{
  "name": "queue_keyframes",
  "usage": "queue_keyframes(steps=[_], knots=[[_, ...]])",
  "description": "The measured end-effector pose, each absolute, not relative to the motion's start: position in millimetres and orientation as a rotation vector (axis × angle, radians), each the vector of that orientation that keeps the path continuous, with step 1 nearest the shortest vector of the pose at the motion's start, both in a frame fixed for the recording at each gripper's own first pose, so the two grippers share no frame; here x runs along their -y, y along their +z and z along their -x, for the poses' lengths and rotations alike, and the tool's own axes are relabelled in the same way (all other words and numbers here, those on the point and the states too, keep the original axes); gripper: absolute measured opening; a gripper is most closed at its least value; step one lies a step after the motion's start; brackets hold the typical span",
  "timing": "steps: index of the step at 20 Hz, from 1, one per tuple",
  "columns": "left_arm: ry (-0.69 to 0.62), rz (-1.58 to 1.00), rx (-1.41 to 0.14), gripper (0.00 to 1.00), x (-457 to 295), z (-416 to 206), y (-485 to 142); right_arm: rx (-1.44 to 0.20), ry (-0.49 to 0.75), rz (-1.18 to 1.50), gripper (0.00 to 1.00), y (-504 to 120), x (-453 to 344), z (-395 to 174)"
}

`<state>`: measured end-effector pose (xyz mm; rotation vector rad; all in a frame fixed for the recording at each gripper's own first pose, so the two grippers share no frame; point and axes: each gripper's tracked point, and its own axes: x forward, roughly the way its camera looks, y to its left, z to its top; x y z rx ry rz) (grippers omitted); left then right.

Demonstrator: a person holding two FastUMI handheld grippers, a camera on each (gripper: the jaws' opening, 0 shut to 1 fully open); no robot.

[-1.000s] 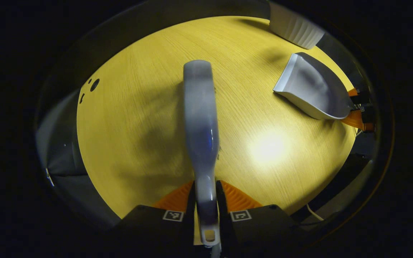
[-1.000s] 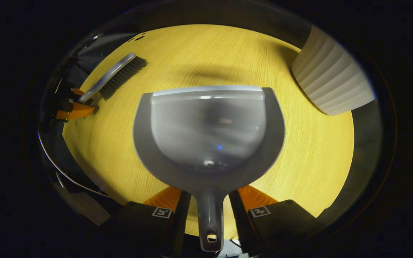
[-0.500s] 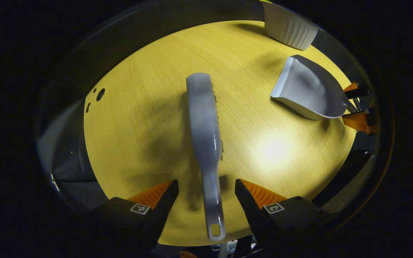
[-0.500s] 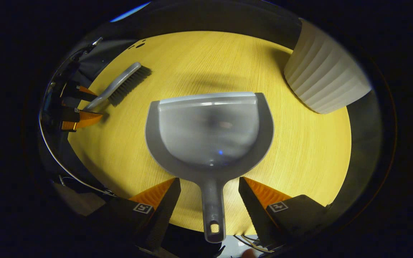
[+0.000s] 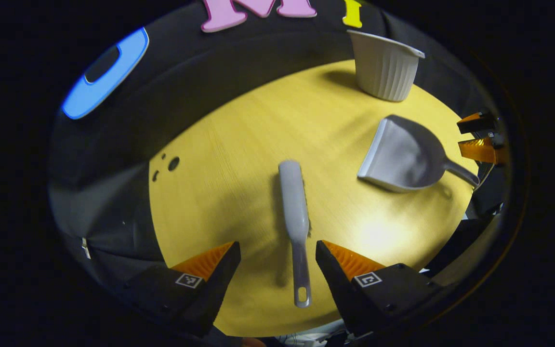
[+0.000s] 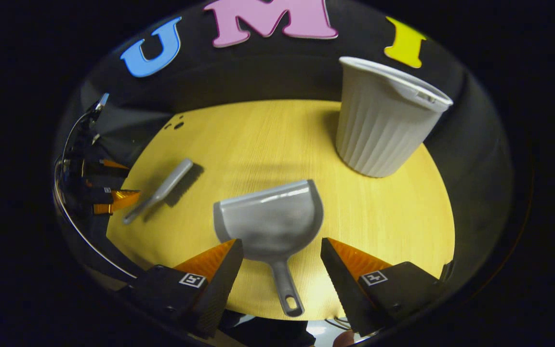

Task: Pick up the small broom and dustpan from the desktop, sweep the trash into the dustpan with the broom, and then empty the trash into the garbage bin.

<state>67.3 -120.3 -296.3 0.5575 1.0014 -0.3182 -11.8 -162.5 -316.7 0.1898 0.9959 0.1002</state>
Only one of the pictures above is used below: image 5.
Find white ribbed garbage bin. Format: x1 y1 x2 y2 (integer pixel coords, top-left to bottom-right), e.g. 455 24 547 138
347 29 425 102

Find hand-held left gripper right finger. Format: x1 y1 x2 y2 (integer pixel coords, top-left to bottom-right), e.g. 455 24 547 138
315 240 444 337

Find yellow wooden desktop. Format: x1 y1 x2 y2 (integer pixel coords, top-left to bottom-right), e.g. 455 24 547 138
148 59 479 338

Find small grey broom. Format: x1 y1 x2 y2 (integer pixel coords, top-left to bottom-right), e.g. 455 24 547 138
278 160 312 308

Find grey plastic dustpan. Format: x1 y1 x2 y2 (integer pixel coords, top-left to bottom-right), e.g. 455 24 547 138
357 114 480 193

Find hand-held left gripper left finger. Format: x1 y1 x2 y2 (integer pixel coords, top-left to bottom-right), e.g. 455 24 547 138
114 241 242 338

